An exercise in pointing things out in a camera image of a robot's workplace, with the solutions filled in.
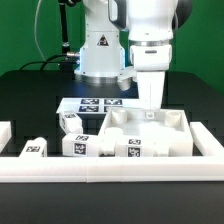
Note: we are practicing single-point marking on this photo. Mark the white square table top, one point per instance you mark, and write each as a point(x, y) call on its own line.
point(168, 129)

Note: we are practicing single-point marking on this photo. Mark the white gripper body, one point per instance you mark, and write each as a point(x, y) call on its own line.
point(150, 63)

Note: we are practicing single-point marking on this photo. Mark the white sheet with markers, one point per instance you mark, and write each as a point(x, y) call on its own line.
point(94, 105)

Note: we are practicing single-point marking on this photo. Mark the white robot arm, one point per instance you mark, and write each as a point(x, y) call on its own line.
point(129, 40)

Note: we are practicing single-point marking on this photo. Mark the white U-shaped fence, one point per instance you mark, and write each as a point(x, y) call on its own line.
point(107, 169)

